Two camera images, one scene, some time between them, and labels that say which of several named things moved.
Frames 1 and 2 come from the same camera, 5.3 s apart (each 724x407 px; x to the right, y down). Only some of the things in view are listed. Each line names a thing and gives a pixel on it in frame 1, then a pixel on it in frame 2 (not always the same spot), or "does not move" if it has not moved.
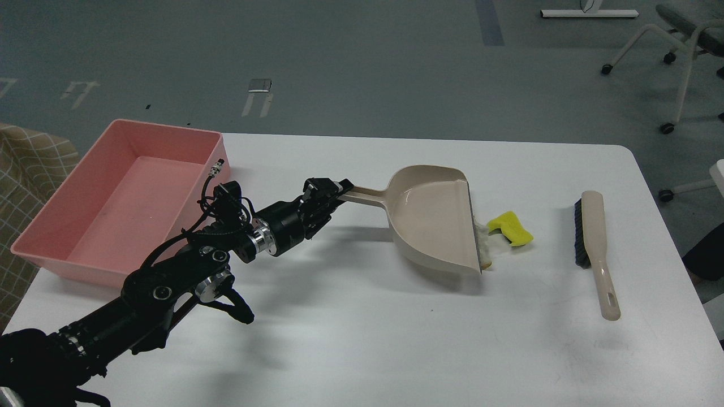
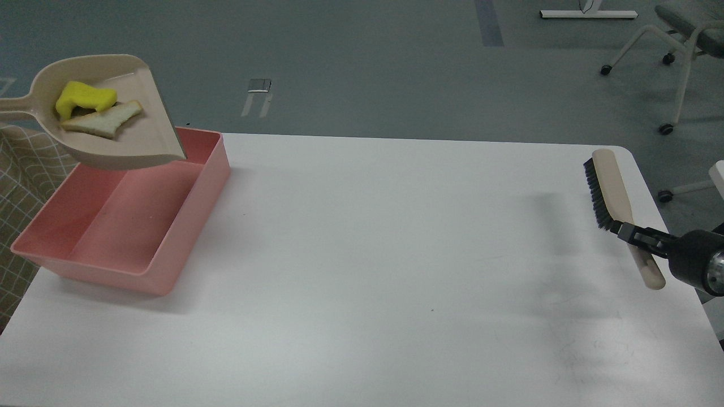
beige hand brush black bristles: x=588 y=218 to x=611 y=200
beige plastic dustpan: x=430 y=214 to x=150 y=137
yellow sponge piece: x=512 y=228 to x=77 y=94
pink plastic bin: x=143 y=187 does not move
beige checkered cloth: x=32 y=163 does not move
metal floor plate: x=259 y=85 does not move
